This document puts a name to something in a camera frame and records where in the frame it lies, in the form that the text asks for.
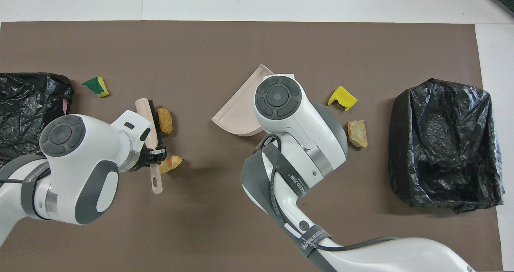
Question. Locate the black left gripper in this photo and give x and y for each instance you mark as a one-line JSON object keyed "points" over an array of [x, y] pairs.
{"points": [[143, 159]]}

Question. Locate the striped croissant toy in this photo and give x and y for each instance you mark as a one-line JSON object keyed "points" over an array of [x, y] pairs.
{"points": [[172, 162]]}

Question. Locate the brown bread roll toy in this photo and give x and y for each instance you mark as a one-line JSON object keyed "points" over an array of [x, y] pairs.
{"points": [[165, 120]]}

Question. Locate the beige hand brush black bristles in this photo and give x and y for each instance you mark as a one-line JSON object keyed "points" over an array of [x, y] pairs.
{"points": [[143, 110]]}

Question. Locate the beige plastic dustpan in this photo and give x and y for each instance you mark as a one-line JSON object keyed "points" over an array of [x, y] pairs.
{"points": [[237, 111]]}

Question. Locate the green and yellow sponge piece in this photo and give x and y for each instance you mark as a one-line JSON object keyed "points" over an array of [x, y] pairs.
{"points": [[96, 85]]}

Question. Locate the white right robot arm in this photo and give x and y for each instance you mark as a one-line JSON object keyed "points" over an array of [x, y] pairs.
{"points": [[293, 115]]}

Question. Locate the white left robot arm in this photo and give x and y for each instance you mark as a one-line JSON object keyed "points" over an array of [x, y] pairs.
{"points": [[80, 151]]}

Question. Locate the flat black bagged bin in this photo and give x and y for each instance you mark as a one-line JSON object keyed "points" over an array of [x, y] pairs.
{"points": [[28, 99]]}

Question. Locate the deep black bagged bin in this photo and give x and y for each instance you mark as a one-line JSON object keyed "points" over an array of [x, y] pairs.
{"points": [[433, 143]]}

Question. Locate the brown table mat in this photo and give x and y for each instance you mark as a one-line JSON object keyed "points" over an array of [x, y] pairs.
{"points": [[160, 43]]}

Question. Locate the beige bread chunk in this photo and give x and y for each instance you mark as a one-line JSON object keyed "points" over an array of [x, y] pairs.
{"points": [[358, 134]]}

